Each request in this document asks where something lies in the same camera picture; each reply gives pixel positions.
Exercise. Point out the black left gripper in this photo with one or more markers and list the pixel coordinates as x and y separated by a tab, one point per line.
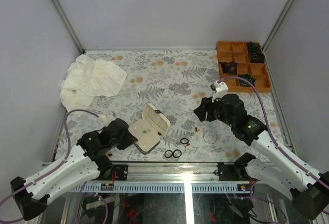
130	140

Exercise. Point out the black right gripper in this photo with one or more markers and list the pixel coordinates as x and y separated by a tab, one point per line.
206	103

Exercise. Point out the cream and navy jewelry box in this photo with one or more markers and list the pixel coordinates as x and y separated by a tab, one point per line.
153	121

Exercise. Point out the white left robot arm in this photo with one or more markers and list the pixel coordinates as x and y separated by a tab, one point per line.
87	160

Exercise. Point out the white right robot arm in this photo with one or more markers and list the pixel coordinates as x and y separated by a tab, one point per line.
305	186

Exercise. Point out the floral table mat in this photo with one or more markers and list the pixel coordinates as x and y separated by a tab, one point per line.
175	82

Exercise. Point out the dark fabric flower orange dots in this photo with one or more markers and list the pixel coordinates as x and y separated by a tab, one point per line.
229	67

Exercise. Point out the dark green fabric flower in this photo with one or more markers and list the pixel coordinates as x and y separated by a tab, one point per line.
244	78

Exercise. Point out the white crumpled cloth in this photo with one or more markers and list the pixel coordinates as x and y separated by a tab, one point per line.
88	78

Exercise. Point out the orange divided tray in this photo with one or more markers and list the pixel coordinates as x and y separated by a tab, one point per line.
228	51

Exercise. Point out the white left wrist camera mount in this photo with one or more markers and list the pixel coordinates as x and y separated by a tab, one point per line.
105	116

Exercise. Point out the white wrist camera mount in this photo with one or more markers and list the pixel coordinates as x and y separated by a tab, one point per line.
105	116
219	89

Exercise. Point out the silver wire bangle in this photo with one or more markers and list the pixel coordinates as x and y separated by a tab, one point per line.
210	137

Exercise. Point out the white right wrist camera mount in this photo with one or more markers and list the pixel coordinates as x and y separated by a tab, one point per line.
219	89

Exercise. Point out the aluminium rail frame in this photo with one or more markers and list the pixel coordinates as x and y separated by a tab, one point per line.
170	178

